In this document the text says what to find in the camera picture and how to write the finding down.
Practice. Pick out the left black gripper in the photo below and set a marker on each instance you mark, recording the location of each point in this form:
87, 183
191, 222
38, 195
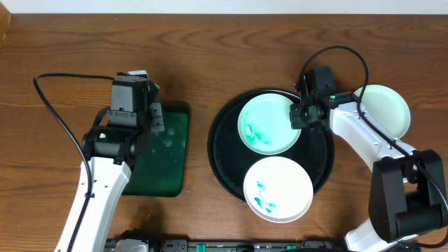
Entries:
156, 117

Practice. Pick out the green rectangular tray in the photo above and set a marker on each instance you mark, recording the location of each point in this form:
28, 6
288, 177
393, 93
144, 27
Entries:
159, 169

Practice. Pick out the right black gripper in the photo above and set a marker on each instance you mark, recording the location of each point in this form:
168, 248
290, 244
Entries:
297, 120

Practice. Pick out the round black serving tray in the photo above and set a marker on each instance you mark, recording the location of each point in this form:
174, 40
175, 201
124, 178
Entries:
230, 158

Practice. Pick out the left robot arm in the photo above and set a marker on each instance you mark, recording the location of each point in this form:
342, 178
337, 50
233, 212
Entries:
111, 148

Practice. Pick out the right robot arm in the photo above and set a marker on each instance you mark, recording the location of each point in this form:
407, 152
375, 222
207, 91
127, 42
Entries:
407, 191

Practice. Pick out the mint plate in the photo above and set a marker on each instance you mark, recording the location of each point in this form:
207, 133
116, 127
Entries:
264, 124
388, 108

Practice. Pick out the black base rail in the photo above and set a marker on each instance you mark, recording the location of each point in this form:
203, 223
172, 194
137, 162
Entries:
138, 240

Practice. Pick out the white plate with green stain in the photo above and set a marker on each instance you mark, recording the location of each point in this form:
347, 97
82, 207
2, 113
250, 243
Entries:
278, 189

